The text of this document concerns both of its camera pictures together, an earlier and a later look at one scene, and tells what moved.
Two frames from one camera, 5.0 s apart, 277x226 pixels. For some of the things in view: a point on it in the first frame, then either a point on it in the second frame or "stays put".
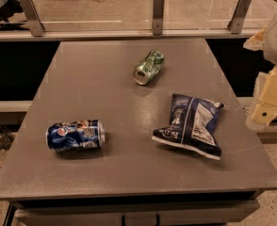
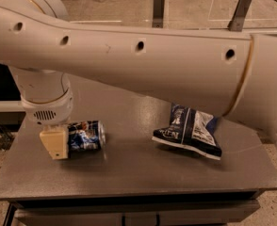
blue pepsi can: [76, 135] stays put
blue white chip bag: [193, 126] stays put
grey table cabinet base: [196, 209] stays put
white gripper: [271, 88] to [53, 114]
